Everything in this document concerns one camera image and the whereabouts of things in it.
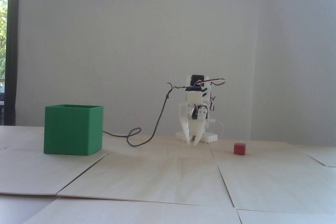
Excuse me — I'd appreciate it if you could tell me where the multicolour servo wire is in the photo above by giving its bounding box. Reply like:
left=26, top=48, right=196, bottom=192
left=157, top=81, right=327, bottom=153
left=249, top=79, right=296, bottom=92
left=196, top=78, right=226, bottom=87

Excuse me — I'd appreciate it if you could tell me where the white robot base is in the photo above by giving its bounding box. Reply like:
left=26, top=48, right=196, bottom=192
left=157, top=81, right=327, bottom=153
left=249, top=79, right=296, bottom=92
left=175, top=131, right=218, bottom=144

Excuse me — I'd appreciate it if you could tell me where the white cable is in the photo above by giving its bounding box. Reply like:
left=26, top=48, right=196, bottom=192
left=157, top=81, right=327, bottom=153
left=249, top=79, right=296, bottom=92
left=211, top=120, right=224, bottom=140

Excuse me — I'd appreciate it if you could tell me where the dark window frame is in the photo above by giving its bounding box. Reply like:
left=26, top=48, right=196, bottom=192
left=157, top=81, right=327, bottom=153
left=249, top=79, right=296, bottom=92
left=6, top=0, right=20, bottom=126

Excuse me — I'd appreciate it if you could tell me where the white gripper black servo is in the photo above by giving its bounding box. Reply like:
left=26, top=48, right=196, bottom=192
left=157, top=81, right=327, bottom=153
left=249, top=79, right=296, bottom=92
left=179, top=103, right=211, bottom=147

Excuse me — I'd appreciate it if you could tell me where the green box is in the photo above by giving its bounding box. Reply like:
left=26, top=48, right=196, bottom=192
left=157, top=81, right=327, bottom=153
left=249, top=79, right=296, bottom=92
left=43, top=105, right=104, bottom=156

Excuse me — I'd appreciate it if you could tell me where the dark thin cable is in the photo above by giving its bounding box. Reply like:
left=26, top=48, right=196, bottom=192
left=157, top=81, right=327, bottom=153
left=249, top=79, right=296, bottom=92
left=103, top=82, right=190, bottom=147

